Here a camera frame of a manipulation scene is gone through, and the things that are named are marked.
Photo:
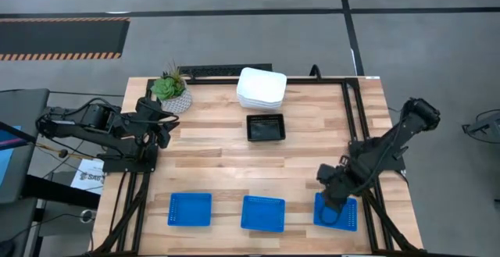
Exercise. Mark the white printed paper sheet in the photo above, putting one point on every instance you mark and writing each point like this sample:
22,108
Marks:
90,177

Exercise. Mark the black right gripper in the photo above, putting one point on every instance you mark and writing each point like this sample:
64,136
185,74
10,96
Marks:
334,183

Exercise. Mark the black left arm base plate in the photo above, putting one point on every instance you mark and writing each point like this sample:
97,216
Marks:
129,165

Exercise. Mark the black hazard-striped floor mat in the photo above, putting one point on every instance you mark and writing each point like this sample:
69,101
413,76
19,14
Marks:
58,36

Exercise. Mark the black perforated plastic basket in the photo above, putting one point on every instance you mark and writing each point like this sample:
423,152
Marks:
265,127

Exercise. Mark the green succulent in patterned pot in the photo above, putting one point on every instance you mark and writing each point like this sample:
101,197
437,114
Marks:
168,87

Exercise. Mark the blue panel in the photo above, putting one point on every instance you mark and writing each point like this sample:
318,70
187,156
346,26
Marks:
6,151

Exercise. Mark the black perforated metal strip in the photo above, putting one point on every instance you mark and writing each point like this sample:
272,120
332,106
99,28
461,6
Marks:
211,70

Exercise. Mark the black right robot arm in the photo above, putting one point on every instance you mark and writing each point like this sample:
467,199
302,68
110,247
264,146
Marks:
390,140

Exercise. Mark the blue perforated plastic basket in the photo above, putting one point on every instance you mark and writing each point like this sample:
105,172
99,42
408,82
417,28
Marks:
349,218
190,210
263,214

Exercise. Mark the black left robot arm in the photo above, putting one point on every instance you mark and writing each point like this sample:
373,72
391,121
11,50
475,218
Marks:
78,122

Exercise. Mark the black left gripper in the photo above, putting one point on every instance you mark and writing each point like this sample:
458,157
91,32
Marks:
150,122

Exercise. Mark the black aluminium extrusion frame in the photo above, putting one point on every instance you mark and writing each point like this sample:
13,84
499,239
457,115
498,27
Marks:
211,80

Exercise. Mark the dark grey cabinet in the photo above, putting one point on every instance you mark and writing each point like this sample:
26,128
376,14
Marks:
19,108

